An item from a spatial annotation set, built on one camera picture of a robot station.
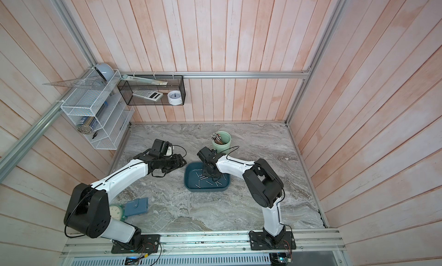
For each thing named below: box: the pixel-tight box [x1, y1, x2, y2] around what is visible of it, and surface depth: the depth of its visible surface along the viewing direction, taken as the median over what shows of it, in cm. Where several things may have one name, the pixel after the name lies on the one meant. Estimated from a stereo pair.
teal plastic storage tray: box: [183, 161, 231, 193], surface depth 92 cm
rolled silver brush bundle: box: [76, 116, 95, 135], surface depth 78 cm
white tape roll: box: [166, 90, 183, 106], surface depth 97 cm
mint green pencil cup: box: [210, 130, 232, 154], surface depth 92 cm
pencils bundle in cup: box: [210, 132, 224, 145], surface depth 92 cm
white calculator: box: [132, 90, 164, 102], surface depth 100 cm
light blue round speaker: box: [94, 62, 115, 82], surface depth 85 cm
